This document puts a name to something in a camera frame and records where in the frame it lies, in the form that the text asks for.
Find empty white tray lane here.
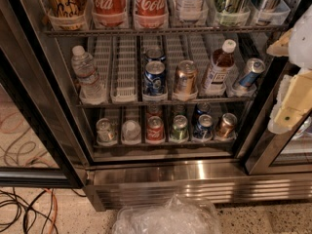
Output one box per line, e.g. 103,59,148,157
110,36,137,103

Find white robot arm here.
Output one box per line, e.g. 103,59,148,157
266,6,312,134

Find silver blue can top shelf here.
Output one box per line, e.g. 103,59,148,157
252,0,281,26

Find clear water bottle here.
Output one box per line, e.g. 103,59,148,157
71,45,105,105

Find black cables on floor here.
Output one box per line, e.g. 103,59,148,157
0,187,87,234

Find water bottle bottom shelf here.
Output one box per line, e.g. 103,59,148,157
122,120,141,143

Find blue pepsi can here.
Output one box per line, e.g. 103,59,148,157
144,47,166,62
144,61,166,96

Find copper can shelf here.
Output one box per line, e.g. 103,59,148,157
174,59,198,95
215,113,237,138

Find clear plastic bag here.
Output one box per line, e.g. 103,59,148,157
112,194,221,234

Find blue pepsi can behind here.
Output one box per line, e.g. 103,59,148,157
144,47,166,62

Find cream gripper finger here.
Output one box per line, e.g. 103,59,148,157
266,29,293,57
267,69,312,135

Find tilted blue red can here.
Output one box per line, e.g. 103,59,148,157
233,58,265,91

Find left fridge glass door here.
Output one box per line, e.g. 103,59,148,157
0,53,83,188

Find white tea bottle top shelf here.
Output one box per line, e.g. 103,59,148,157
175,0,203,21

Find copper can middle shelf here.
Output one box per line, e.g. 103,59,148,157
174,59,198,95

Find green drink can top shelf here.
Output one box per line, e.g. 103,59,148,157
214,0,250,26

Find blue can bottom shelf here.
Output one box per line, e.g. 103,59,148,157
193,114,214,140

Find yellow black drink can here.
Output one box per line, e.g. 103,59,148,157
42,0,90,31

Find orange cable on floor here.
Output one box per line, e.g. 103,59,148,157
43,188,59,234

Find copper can bottom shelf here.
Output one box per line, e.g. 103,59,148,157
215,113,237,138

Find blue pepsi can front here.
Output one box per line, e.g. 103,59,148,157
144,61,166,96

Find silver can bottom shelf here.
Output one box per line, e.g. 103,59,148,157
96,118,116,144

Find green can bottom shelf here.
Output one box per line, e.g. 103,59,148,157
170,115,188,140

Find red coke can bottom shelf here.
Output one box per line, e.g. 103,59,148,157
146,116,164,142

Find brown tea bottle white cap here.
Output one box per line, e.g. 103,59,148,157
202,39,236,95

